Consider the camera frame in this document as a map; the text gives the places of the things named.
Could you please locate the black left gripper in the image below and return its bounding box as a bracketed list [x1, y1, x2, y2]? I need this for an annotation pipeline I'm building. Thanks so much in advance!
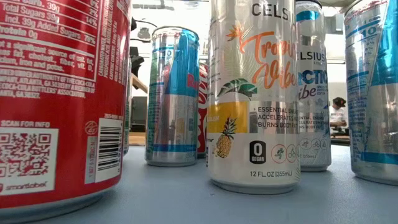
[129, 17, 146, 78]

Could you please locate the green Sprite can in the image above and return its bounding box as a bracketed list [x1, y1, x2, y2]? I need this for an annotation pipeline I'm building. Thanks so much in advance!
[123, 57, 132, 156]

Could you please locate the slatted wooden shelf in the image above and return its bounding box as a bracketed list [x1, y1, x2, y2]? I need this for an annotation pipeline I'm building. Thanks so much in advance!
[129, 73, 149, 146]

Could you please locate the red Coca-Cola can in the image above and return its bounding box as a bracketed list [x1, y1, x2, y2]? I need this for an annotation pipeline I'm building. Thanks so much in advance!
[196, 62, 210, 158]
[0, 0, 133, 224]

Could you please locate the grey hanging lamp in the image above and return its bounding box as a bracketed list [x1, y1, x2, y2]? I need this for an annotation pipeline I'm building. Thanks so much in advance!
[136, 27, 152, 40]

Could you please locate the silver blue Red Bull can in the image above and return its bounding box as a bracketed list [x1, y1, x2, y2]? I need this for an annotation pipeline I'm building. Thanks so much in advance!
[144, 26, 200, 167]
[343, 0, 398, 187]

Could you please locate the Celsius Tropical Vibe can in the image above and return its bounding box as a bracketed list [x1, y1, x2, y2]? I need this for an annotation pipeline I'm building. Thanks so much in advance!
[205, 0, 302, 195]

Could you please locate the Celsius Arctic Vibe can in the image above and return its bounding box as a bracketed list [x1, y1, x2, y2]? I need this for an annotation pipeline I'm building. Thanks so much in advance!
[294, 0, 332, 172]

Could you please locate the person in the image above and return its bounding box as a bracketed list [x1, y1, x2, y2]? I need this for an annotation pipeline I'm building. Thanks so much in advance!
[328, 96, 348, 131]

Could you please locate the dark work table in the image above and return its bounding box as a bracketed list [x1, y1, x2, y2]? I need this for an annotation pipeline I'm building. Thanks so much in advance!
[329, 130, 351, 146]

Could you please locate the grey ceiling duct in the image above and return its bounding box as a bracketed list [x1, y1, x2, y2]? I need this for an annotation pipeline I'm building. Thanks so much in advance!
[325, 14, 345, 35]

